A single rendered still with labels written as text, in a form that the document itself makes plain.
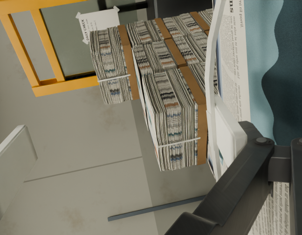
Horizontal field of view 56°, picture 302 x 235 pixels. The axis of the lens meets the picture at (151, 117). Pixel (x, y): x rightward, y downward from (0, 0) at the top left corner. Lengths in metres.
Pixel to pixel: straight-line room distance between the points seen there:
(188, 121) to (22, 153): 1.00
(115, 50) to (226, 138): 1.46
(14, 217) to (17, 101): 1.35
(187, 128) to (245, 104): 0.97
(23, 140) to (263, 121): 0.17
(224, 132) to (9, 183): 0.13
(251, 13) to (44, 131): 3.46
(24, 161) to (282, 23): 0.18
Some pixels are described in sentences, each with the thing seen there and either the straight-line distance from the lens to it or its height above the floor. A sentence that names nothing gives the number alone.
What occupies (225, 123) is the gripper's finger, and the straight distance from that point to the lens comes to 0.17.
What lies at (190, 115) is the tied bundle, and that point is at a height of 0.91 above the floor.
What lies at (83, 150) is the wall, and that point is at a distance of 3.44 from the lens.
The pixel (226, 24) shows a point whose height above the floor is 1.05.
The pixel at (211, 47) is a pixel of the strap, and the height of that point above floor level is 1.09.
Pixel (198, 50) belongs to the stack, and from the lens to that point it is 1.49.
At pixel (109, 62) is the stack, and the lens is 1.63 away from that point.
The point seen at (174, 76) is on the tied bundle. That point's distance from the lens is 1.29.
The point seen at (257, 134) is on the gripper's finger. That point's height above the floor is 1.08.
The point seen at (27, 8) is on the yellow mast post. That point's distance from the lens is 2.10.
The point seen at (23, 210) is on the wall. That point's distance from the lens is 3.62.
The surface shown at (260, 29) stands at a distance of 0.20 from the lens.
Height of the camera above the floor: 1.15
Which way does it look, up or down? 4 degrees down
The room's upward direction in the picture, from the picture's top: 102 degrees counter-clockwise
